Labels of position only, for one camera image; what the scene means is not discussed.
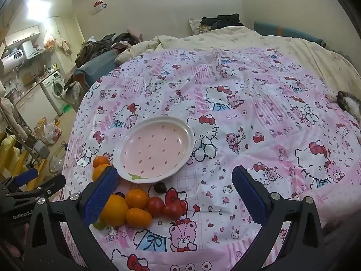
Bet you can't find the range hood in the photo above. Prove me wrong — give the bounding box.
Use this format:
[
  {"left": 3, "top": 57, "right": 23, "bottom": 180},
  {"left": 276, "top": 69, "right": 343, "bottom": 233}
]
[{"left": 22, "top": 40, "right": 46, "bottom": 60}]

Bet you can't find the hanging cloth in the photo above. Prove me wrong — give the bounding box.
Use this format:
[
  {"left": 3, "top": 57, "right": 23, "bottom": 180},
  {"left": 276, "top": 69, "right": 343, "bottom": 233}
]
[{"left": 56, "top": 38, "right": 72, "bottom": 55}]

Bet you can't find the white washing machine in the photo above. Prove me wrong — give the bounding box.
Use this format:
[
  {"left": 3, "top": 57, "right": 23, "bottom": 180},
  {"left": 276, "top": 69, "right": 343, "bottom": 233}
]
[{"left": 42, "top": 70, "right": 67, "bottom": 115}]

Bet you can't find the red tomato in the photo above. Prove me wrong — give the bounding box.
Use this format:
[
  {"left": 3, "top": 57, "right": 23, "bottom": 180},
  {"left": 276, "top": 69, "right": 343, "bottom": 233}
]
[
  {"left": 162, "top": 202, "right": 184, "bottom": 220},
  {"left": 147, "top": 196, "right": 165, "bottom": 218}
]

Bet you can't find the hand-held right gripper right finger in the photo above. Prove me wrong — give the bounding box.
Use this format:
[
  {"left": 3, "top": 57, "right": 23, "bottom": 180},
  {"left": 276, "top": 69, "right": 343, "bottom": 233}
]
[{"left": 231, "top": 165, "right": 329, "bottom": 271}]

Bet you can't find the white wall cabinet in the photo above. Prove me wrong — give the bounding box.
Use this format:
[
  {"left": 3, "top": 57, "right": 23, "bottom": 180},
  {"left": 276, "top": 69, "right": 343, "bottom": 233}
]
[{"left": 5, "top": 25, "right": 40, "bottom": 47}]

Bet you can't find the wall socket with red sticker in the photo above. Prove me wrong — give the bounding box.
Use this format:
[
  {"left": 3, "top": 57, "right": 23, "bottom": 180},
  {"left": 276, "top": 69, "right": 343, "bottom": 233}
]
[{"left": 91, "top": 0, "right": 108, "bottom": 14}]

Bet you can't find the tabby cat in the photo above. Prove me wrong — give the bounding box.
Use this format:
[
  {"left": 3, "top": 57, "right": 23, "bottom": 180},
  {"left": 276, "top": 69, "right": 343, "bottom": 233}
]
[{"left": 326, "top": 90, "right": 361, "bottom": 114}]

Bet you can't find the clear glass bowl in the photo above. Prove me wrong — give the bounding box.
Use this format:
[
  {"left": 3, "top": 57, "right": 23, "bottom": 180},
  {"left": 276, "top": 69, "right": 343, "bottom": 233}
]
[{"left": 49, "top": 143, "right": 68, "bottom": 175}]

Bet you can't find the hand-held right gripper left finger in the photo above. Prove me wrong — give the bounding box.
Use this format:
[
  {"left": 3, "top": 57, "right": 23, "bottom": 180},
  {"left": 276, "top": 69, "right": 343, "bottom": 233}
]
[{"left": 24, "top": 165, "right": 119, "bottom": 271}]

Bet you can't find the yellow rack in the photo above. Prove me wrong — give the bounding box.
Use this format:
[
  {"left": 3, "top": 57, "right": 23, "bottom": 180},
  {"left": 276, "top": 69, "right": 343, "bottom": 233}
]
[{"left": 0, "top": 134, "right": 48, "bottom": 182}]

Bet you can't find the grey box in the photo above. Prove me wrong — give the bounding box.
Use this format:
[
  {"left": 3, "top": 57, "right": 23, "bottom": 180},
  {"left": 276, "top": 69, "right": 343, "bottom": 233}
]
[{"left": 33, "top": 140, "right": 51, "bottom": 158}]

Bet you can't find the dark clothes pile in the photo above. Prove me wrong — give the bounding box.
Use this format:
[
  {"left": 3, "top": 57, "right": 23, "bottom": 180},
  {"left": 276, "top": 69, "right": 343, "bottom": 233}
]
[{"left": 201, "top": 13, "right": 244, "bottom": 28}]

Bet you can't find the white plastic bag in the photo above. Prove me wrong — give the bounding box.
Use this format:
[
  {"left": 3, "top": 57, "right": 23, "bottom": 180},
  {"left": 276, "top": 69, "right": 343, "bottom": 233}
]
[{"left": 44, "top": 119, "right": 62, "bottom": 144}]

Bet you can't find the pink cartoon printed blanket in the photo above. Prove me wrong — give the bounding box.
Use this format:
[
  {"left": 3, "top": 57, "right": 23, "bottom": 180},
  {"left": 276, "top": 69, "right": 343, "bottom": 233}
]
[{"left": 60, "top": 45, "right": 361, "bottom": 271}]

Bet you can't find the mixed clothes pile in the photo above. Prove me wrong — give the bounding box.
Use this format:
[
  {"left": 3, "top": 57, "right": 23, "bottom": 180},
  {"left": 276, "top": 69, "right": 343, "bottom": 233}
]
[{"left": 76, "top": 32, "right": 143, "bottom": 68}]

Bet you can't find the blue pillow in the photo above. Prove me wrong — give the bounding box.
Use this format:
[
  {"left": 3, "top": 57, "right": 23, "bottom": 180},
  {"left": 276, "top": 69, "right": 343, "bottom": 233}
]
[{"left": 253, "top": 21, "right": 327, "bottom": 48}]

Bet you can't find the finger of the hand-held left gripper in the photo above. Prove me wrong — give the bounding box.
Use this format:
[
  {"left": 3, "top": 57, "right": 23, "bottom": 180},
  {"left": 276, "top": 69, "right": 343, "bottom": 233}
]
[
  {"left": 0, "top": 174, "right": 67, "bottom": 202},
  {"left": 11, "top": 167, "right": 39, "bottom": 188}
]

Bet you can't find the cream duvet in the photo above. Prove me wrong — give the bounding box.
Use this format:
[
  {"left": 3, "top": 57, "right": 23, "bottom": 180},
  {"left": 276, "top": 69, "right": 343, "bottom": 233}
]
[{"left": 114, "top": 26, "right": 361, "bottom": 102}]

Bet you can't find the large orange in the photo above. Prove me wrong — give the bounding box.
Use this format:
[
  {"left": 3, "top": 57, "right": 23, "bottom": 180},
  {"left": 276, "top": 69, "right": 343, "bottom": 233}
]
[
  {"left": 99, "top": 193, "right": 130, "bottom": 227},
  {"left": 92, "top": 164, "right": 112, "bottom": 182}
]

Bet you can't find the white hanging garment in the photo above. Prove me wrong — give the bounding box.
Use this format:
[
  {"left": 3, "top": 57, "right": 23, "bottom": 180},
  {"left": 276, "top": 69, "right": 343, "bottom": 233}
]
[{"left": 0, "top": 97, "right": 16, "bottom": 136}]

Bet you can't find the hanging plastic bag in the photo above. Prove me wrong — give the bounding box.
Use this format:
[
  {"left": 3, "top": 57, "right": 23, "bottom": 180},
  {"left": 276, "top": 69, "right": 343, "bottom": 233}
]
[{"left": 43, "top": 32, "right": 55, "bottom": 49}]

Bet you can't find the white water heater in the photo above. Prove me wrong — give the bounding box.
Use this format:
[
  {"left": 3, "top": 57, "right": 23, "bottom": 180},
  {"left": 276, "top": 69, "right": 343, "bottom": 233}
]
[{"left": 0, "top": 49, "right": 24, "bottom": 75}]

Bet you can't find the pink strawberry-print plate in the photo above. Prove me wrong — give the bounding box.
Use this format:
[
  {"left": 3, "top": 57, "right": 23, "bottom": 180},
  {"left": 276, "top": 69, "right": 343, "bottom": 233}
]
[{"left": 113, "top": 116, "right": 195, "bottom": 182}]

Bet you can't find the small mandarin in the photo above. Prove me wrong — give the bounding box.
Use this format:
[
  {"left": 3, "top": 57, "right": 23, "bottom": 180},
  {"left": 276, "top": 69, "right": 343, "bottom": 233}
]
[
  {"left": 126, "top": 207, "right": 153, "bottom": 229},
  {"left": 125, "top": 189, "right": 149, "bottom": 210},
  {"left": 93, "top": 156, "right": 111, "bottom": 169}
]

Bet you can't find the patterned pillow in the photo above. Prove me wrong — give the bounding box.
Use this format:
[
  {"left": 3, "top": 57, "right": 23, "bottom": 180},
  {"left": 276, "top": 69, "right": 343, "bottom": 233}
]
[{"left": 188, "top": 17, "right": 212, "bottom": 36}]

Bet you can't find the kitchen counter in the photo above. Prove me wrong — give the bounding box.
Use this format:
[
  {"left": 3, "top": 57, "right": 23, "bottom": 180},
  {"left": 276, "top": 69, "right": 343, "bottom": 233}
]
[{"left": 13, "top": 68, "right": 61, "bottom": 125}]

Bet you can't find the metal pot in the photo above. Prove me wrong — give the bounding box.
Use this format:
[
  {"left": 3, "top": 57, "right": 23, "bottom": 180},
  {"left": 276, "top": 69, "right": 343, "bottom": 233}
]
[{"left": 6, "top": 88, "right": 21, "bottom": 102}]

